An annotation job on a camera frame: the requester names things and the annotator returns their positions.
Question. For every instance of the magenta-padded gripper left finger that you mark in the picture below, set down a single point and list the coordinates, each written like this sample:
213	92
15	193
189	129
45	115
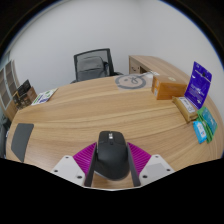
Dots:
83	160

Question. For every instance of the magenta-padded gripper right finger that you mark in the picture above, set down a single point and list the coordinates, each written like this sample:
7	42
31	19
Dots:
141	160

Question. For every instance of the black computer mouse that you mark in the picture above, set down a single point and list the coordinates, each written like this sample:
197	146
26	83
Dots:
112	156

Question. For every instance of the dark grey mouse pad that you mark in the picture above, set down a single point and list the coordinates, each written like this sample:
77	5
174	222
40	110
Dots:
22	140

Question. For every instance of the small blue pack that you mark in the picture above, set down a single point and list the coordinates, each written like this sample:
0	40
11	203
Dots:
200	132

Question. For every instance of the long tan small box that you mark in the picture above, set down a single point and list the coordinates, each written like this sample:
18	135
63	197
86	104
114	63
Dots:
185	108

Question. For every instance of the printed sheet with coloured shapes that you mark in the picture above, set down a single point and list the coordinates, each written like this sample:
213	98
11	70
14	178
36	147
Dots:
44	96

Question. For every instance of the orange-brown cardboard box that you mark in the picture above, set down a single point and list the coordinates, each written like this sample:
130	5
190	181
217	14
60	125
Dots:
170	88

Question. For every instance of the green flat package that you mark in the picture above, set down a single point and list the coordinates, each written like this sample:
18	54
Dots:
210	121

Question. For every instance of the black leather armchair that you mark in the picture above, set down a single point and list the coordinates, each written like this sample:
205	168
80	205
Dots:
3	136

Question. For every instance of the tall brown printed box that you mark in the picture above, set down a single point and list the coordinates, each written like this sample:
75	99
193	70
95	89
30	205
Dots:
16	100

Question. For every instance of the grey backpack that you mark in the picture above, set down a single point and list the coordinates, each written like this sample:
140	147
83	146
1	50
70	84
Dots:
91	68

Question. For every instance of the black printed box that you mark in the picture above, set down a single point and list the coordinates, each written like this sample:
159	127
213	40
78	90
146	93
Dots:
24	87

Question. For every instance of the purple retail package card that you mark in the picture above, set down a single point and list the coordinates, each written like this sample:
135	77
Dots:
199	85

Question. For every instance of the wooden side desk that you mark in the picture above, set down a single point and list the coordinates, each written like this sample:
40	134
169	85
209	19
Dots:
160	64

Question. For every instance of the black mesh office chair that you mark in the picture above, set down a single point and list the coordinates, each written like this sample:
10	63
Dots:
93	52

